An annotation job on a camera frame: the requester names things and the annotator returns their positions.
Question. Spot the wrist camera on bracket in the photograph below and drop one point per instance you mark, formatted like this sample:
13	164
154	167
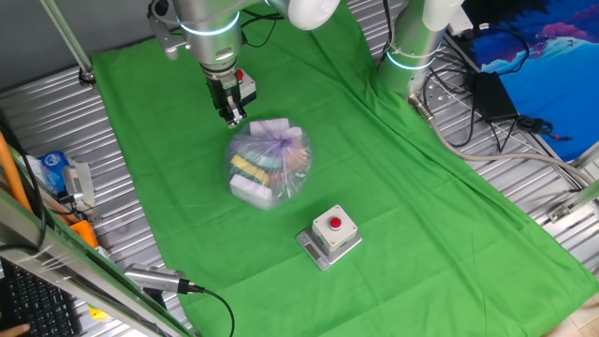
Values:
164	33

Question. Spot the blue tissue pack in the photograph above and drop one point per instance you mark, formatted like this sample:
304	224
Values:
52	171

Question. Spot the person's hand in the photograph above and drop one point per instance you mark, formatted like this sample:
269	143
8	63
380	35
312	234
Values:
11	330

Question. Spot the teal sponge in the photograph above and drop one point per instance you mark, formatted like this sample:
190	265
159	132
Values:
264	160

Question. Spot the aluminium frame beam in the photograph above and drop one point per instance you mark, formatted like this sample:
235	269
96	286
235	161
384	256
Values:
70	262

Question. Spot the orange tube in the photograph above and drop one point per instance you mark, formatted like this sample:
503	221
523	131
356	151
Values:
11	173

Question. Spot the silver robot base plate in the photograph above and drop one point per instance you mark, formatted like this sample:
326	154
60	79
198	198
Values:
435	96

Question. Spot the black power adapter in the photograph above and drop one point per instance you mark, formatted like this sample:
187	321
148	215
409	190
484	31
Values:
493	96

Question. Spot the green cloth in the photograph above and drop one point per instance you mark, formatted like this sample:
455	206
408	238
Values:
374	210

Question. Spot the short aluminium profile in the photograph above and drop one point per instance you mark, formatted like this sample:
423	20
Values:
573	203

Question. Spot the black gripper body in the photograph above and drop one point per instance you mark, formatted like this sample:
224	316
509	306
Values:
220	93

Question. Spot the clear plastic bag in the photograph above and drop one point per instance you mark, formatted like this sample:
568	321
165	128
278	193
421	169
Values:
271	164

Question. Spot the tan block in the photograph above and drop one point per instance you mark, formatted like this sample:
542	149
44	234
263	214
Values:
296	156

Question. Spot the black keyboard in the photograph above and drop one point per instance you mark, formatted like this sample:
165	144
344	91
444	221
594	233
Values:
37	304

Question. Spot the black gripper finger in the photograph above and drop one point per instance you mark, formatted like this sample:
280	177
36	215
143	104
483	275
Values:
238	107
223	114

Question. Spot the grey red-button box black base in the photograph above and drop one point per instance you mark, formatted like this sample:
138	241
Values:
248	86

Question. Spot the blue poster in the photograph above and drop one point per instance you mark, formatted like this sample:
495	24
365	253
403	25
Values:
557	70

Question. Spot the aluminium frame post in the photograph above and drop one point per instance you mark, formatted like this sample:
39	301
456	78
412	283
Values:
68	42

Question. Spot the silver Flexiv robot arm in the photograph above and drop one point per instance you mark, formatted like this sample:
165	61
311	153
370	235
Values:
213	33

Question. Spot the yellow sponge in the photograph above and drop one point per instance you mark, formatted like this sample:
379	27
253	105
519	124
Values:
248	167

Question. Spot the orange box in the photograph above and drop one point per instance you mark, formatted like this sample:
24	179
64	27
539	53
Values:
84	233

